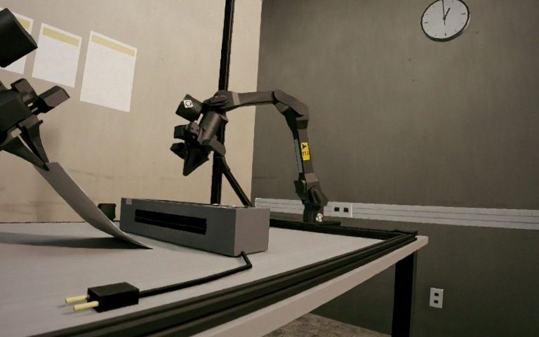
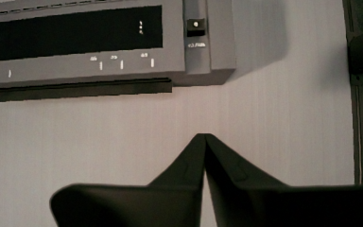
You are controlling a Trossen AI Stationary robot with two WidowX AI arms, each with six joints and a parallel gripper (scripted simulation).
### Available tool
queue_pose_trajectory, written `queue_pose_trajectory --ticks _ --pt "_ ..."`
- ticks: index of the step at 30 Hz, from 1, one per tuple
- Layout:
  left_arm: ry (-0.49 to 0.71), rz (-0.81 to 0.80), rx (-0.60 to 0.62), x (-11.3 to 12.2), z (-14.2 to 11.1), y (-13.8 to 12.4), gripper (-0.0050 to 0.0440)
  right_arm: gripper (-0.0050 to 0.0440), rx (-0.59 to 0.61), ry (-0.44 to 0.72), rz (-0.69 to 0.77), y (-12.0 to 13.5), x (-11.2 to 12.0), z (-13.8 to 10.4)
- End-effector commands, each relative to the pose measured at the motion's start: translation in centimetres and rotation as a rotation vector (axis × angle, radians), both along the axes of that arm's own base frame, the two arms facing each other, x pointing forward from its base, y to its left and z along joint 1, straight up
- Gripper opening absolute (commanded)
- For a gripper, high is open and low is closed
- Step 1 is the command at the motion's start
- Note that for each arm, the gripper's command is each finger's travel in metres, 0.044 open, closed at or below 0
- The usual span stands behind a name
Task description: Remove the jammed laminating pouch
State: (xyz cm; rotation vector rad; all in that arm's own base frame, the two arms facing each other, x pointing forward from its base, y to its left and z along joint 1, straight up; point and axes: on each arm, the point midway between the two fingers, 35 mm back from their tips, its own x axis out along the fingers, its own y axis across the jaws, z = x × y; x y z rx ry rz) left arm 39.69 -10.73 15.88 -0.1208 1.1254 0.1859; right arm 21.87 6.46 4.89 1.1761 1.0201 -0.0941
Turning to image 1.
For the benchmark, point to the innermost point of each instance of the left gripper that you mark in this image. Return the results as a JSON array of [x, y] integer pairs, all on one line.
[[193, 157]]

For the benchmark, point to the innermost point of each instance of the grey laminator with black power cord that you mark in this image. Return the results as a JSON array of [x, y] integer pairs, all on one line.
[[225, 229]]

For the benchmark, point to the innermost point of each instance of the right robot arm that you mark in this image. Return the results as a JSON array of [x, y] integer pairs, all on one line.
[[15, 43]]

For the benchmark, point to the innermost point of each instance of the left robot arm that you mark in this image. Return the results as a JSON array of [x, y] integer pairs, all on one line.
[[297, 117]]

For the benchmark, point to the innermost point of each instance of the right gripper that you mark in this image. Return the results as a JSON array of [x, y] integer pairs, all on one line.
[[29, 127]]

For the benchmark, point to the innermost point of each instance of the white printed sheet with green banner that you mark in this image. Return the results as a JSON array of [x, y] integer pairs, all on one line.
[[68, 189]]

